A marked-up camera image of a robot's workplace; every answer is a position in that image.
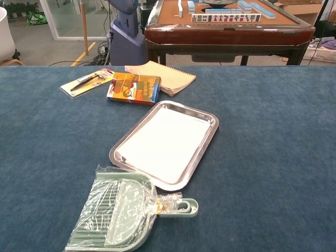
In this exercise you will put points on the blue machine base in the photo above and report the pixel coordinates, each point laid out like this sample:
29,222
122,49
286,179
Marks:
126,39

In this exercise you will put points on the wooden pole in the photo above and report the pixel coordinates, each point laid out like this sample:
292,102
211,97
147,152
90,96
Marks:
84,26

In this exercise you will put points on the blue mahjong tile stack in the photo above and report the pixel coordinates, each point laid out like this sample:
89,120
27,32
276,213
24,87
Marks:
191,7
244,5
262,10
223,11

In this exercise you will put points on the white chair with wooden legs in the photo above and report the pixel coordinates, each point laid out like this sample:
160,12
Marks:
6,34

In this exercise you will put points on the green bag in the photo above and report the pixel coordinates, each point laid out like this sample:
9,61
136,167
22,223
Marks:
36,19

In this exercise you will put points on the orange and blue cardboard box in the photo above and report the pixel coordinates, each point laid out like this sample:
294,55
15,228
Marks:
134,89

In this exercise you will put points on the tan spiral notebook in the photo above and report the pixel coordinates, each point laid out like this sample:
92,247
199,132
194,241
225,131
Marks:
162,74

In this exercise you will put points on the razor in yellow blister pack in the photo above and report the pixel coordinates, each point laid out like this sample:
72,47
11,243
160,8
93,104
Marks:
86,82

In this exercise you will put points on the standing white mahjong tile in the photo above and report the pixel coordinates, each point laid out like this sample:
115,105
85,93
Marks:
180,8

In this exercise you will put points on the purple cloth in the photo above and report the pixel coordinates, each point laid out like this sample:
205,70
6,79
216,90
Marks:
330,44

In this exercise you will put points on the silver metal tray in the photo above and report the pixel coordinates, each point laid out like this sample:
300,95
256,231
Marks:
213,122

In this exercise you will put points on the dark dice dome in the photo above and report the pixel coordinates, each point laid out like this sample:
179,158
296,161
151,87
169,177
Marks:
219,2

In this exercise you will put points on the green potted plants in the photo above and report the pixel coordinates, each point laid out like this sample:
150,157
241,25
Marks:
21,8

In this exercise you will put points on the white plastic basket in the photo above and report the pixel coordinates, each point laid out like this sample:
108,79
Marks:
323,53

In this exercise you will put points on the white mahjong tile row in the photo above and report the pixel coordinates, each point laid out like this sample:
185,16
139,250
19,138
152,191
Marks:
225,18

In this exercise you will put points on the white framed glass partition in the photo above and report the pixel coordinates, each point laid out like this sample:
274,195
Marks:
48,19

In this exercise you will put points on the green dustpan brush set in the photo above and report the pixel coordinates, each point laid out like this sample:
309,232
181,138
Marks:
118,210

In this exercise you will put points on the blue table mat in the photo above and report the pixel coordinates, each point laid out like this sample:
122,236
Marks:
262,157

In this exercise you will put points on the white paper sheet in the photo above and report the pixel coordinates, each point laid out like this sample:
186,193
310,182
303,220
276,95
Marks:
162,144

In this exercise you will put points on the brown mahjong table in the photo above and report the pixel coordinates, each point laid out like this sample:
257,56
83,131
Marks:
223,34

